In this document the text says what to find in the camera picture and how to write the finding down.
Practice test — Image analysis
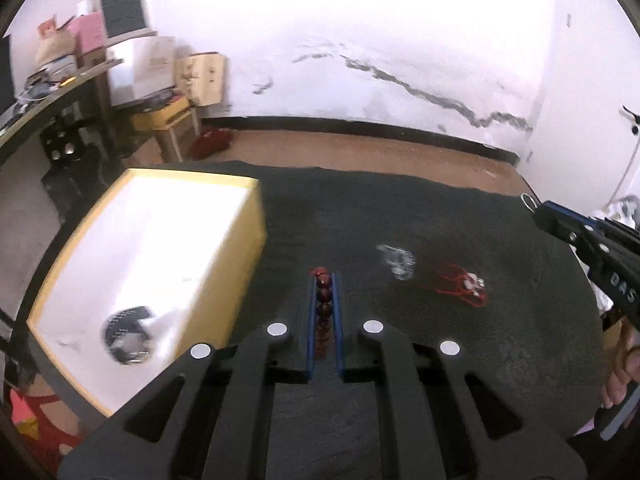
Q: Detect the black beaded bracelet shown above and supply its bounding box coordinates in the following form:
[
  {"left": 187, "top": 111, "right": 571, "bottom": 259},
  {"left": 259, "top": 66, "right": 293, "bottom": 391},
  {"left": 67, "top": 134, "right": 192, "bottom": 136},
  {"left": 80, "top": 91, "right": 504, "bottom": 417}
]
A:
[{"left": 98, "top": 304, "right": 156, "bottom": 366}]

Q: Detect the silver chain bracelet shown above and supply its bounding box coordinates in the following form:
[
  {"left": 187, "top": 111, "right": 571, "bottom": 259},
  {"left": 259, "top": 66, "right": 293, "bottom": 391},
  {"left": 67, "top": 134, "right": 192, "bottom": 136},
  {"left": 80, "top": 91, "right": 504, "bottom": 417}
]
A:
[{"left": 375, "top": 242, "right": 418, "bottom": 282}]

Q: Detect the red cloth on floor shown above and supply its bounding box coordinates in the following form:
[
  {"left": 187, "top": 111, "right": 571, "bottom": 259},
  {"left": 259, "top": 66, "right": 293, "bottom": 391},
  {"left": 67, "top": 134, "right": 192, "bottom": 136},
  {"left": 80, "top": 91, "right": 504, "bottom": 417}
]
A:
[{"left": 190, "top": 128, "right": 233, "bottom": 160}]

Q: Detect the red cord bell bracelet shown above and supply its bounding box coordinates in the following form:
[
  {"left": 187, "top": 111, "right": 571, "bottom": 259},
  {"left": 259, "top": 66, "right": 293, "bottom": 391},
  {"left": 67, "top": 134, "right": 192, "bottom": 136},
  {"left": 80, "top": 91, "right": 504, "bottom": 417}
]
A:
[{"left": 424, "top": 261, "right": 490, "bottom": 309}]

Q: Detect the black speaker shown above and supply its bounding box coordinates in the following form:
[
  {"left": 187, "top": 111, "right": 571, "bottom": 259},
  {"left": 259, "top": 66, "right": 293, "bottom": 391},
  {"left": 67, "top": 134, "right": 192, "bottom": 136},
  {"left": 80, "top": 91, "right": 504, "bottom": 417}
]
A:
[{"left": 39, "top": 124, "right": 86, "bottom": 167}]

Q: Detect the pink box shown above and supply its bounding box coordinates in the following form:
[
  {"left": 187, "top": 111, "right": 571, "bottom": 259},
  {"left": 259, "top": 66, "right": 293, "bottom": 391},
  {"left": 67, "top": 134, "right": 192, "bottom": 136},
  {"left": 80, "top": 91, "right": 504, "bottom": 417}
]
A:
[{"left": 66, "top": 12, "right": 105, "bottom": 56}]

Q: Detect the black patterned tablecloth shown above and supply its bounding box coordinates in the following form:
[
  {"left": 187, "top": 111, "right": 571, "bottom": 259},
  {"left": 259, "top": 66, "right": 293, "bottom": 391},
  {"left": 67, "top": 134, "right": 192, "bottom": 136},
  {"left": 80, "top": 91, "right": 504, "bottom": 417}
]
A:
[{"left": 29, "top": 159, "right": 609, "bottom": 480}]

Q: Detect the white framed blackboard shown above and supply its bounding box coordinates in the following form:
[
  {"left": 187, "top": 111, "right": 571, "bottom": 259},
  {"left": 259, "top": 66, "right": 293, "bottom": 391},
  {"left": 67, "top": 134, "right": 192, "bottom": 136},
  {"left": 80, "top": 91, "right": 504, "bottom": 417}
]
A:
[{"left": 93, "top": 0, "right": 153, "bottom": 47}]

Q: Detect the yellow storage box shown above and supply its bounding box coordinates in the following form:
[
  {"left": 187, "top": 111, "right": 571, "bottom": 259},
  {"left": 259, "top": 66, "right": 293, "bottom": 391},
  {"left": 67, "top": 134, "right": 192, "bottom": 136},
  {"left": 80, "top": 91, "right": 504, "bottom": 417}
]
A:
[{"left": 130, "top": 96, "right": 190, "bottom": 132}]

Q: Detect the brown paper gift bag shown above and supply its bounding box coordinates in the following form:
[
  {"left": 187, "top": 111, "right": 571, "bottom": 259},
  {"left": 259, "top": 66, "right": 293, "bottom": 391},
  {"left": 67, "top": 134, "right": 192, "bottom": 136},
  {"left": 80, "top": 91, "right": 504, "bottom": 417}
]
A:
[{"left": 175, "top": 52, "right": 226, "bottom": 107}]

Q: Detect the person's right hand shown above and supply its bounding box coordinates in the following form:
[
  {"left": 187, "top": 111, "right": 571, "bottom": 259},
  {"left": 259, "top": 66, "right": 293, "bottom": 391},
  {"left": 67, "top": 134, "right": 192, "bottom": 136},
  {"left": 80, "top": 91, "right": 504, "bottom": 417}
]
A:
[{"left": 601, "top": 318, "right": 639, "bottom": 408}]

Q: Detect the white gift bag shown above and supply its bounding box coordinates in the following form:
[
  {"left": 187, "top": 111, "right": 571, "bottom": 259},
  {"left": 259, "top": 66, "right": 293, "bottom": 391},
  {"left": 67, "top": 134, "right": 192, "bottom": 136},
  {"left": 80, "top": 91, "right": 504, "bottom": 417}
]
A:
[{"left": 105, "top": 36, "right": 175, "bottom": 106}]

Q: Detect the black wooden desk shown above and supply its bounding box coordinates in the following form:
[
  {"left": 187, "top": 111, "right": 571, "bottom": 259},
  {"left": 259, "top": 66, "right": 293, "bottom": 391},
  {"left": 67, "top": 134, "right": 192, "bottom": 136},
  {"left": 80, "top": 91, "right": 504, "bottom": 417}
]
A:
[{"left": 0, "top": 58, "right": 122, "bottom": 164}]

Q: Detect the woven straw basket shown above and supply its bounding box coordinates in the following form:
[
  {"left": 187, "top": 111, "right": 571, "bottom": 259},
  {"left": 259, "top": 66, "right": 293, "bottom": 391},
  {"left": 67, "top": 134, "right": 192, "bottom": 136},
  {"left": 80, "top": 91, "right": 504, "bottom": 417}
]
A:
[{"left": 36, "top": 18, "right": 76, "bottom": 68}]

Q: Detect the black door handle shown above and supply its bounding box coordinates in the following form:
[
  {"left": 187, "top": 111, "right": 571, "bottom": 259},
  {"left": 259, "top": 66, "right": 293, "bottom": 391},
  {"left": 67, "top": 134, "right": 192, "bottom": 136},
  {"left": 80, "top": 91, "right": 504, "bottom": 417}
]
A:
[{"left": 623, "top": 105, "right": 640, "bottom": 136}]

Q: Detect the yellow white cardboard box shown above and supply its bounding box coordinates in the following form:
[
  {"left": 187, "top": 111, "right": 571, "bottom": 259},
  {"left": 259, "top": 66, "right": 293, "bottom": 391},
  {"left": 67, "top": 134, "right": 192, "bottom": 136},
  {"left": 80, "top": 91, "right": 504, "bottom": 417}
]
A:
[{"left": 27, "top": 168, "right": 267, "bottom": 416}]

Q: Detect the dark red bead bracelet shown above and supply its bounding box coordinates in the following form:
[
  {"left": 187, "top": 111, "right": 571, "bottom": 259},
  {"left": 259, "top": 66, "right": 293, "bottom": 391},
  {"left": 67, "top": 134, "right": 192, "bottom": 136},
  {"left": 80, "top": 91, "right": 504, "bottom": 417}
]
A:
[{"left": 308, "top": 265, "right": 335, "bottom": 361}]

